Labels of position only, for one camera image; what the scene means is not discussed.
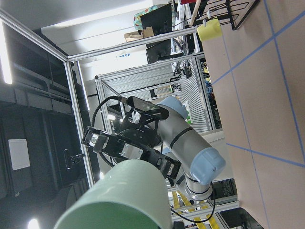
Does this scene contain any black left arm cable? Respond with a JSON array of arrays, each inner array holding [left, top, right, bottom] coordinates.
[[90, 95, 124, 167]]

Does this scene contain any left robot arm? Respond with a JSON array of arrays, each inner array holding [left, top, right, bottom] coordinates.
[[81, 96, 226, 201]]

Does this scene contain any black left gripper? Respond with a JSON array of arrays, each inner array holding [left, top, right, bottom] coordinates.
[[81, 114, 181, 184]]

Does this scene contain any black wire cup rack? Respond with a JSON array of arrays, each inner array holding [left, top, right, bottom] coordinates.
[[189, 0, 260, 31]]

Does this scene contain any light green cup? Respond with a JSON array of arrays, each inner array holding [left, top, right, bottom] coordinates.
[[55, 159, 173, 229]]

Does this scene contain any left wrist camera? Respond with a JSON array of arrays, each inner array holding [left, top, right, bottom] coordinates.
[[119, 96, 169, 121]]

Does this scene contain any yellow cup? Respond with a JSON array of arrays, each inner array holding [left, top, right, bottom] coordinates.
[[197, 18, 222, 42]]

